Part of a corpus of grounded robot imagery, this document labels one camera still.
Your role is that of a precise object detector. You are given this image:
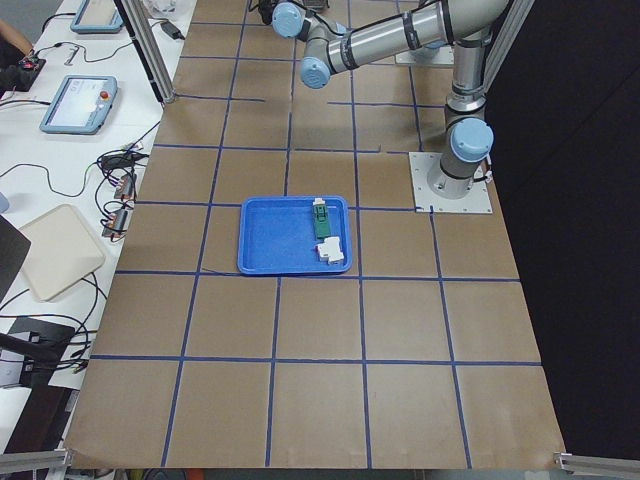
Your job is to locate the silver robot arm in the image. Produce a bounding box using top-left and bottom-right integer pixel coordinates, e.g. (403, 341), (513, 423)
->
(258, 0), (507, 200)

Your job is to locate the white circuit breaker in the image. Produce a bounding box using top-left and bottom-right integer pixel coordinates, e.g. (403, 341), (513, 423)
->
(315, 236), (345, 264)

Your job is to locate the beige plastic tray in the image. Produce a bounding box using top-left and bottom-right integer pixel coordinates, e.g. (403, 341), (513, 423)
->
(19, 204), (106, 301)

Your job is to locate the black power adapter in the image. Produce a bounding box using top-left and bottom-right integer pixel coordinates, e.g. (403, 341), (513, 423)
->
(160, 20), (185, 40)

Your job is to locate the aluminium frame post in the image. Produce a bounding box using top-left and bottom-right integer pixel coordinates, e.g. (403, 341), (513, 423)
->
(114, 0), (175, 105)

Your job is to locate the far teach pendant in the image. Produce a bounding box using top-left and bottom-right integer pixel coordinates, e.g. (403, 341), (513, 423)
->
(70, 0), (123, 34)

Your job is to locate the black laptop stand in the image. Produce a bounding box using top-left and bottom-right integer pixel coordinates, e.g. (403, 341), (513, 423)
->
(1, 217), (75, 388)

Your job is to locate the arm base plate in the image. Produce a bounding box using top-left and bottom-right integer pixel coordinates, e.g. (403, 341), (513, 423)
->
(395, 45), (454, 68)
(409, 152), (493, 215)

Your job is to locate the near teach pendant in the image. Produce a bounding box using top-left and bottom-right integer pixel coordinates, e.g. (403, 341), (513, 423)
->
(39, 75), (118, 135)

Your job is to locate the teach pendant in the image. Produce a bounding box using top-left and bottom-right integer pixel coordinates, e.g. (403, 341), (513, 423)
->
(39, 75), (118, 135)
(70, 0), (123, 34)

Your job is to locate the blue plastic tray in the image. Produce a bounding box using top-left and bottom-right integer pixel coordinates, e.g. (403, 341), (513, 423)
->
(237, 196), (353, 276)

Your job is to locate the green terminal block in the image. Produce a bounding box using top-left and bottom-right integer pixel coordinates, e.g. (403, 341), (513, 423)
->
(312, 197), (331, 239)

